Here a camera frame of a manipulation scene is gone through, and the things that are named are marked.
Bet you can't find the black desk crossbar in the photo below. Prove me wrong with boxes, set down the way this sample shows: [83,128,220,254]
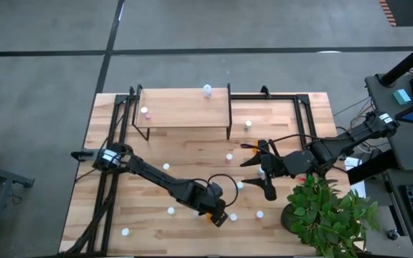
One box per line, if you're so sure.
[346,149,399,186]

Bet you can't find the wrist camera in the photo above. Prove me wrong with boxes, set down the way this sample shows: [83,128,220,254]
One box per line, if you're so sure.
[208,181,225,200]
[262,176,278,202]

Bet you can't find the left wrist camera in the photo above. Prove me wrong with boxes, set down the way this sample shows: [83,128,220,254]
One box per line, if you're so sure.
[208,181,225,200]

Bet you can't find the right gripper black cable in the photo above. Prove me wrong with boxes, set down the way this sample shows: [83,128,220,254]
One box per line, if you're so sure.
[240,133,322,156]

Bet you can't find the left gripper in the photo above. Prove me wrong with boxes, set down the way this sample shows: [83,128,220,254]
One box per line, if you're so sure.
[184,178,229,228]

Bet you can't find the wooden shelf with black frame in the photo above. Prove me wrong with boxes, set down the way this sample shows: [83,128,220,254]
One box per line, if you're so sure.
[131,82,233,142]

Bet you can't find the dark grey desk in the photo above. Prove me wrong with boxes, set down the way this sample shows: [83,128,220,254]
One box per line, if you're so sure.
[364,73,413,258]

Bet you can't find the green potted plant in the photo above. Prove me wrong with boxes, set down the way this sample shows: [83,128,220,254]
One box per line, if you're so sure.
[280,173,381,258]

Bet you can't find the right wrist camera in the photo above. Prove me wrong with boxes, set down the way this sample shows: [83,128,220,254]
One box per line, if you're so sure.
[262,176,278,202]

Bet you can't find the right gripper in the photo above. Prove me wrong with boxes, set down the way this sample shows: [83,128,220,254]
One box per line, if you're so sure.
[240,151,295,188]

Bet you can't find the white paper sheet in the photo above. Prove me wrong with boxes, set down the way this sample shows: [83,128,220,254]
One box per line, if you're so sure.
[343,156,367,199]

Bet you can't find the black round pole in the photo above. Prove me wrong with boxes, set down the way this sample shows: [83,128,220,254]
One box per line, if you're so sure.
[380,34,413,87]

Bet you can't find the teal box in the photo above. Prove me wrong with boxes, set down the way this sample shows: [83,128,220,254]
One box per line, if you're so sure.
[392,88,412,106]

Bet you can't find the grey metal cart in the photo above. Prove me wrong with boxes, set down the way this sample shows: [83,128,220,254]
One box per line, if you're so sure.
[0,157,35,258]

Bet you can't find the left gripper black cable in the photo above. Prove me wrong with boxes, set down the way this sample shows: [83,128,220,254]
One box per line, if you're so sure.
[206,173,239,209]

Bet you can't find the black mat with hazard stripes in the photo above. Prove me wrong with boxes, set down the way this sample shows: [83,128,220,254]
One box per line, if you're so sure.
[378,0,413,28]

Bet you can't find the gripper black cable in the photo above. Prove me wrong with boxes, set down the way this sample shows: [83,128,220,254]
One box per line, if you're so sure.
[206,173,239,209]
[240,133,322,156]

